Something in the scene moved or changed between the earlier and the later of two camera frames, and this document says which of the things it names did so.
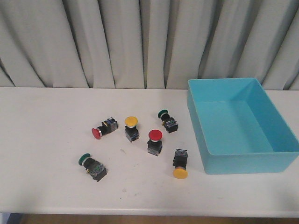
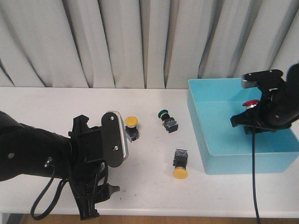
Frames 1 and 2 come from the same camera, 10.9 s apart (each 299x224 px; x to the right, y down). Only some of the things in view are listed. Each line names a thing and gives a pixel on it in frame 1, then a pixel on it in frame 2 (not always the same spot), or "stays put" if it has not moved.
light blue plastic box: (238, 127) stays put
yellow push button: (131, 130) stays put
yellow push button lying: (180, 162) stays put
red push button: (154, 144) → (251, 103)
